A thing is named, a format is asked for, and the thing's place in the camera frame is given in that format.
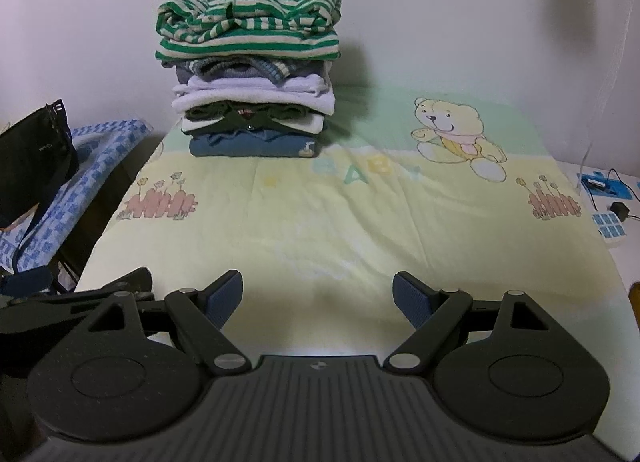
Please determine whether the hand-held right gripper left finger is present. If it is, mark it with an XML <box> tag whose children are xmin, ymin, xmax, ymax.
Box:
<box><xmin>75</xmin><ymin>269</ymin><xmax>252</xmax><ymax>376</ymax></box>

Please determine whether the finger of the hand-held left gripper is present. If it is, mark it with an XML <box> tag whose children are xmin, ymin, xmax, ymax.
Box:
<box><xmin>70</xmin><ymin>267</ymin><xmax>154</xmax><ymax>303</ymax></box>
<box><xmin>0</xmin><ymin>267</ymin><xmax>54</xmax><ymax>297</ymax></box>

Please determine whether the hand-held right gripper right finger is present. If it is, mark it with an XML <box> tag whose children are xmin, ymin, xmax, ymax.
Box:
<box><xmin>384</xmin><ymin>271</ymin><xmax>563</xmax><ymax>374</ymax></box>

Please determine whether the green white striped shirt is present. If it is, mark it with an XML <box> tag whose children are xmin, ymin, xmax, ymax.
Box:
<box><xmin>154</xmin><ymin>0</ymin><xmax>343</xmax><ymax>64</ymax></box>

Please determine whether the printed yellow green blanket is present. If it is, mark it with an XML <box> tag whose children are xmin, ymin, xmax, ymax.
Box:
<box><xmin>75</xmin><ymin>84</ymin><xmax>637</xmax><ymax>374</ymax></box>

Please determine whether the black bag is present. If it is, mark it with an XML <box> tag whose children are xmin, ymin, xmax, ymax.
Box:
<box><xmin>0</xmin><ymin>98</ymin><xmax>79</xmax><ymax>231</ymax></box>

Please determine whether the blue checkered cloth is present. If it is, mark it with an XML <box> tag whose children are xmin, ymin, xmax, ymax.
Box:
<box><xmin>0</xmin><ymin>118</ymin><xmax>154</xmax><ymax>276</ymax></box>

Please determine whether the blue folded garment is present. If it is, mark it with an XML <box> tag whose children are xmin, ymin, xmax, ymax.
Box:
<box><xmin>188</xmin><ymin>129</ymin><xmax>319</xmax><ymax>159</ymax></box>

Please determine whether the dark green folded garment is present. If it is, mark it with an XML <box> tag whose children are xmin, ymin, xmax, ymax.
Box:
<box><xmin>182</xmin><ymin>102</ymin><xmax>312</xmax><ymax>134</ymax></box>

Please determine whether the white folded garment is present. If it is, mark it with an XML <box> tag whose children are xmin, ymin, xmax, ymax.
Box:
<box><xmin>171</xmin><ymin>86</ymin><xmax>337</xmax><ymax>136</ymax></box>

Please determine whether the white blue power strip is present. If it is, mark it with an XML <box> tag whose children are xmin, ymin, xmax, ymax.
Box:
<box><xmin>591</xmin><ymin>211</ymin><xmax>629</xmax><ymax>249</ymax></box>

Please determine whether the white desk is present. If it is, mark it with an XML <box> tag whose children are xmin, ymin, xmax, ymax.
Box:
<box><xmin>559</xmin><ymin>159</ymin><xmax>640</xmax><ymax>445</ymax></box>

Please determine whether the blue desk mat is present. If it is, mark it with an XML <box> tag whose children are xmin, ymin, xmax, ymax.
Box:
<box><xmin>576</xmin><ymin>169</ymin><xmax>637</xmax><ymax>201</ymax></box>

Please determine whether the pale lavender folded garment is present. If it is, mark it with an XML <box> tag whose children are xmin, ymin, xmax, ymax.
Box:
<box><xmin>172</xmin><ymin>72</ymin><xmax>334</xmax><ymax>96</ymax></box>

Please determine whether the black cable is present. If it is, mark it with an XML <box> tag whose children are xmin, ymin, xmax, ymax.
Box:
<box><xmin>582</xmin><ymin>168</ymin><xmax>640</xmax><ymax>221</ymax></box>

